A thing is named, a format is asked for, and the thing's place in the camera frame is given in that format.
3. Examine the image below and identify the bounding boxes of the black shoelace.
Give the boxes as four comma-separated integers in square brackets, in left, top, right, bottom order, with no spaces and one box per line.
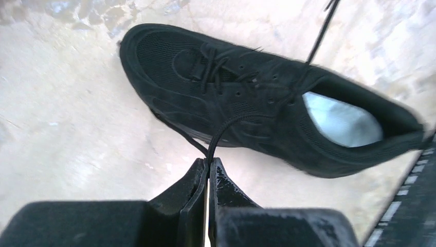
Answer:
[152,1,340,165]

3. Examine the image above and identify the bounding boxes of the black shoe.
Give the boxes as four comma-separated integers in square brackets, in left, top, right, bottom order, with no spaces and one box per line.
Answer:
[119,24,425,179]

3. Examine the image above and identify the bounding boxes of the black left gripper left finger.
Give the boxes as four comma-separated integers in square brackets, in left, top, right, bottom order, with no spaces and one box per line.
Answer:
[1,158,209,246]

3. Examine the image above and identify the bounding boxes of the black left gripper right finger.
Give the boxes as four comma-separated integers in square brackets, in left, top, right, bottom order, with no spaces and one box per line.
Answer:
[209,158,359,247]

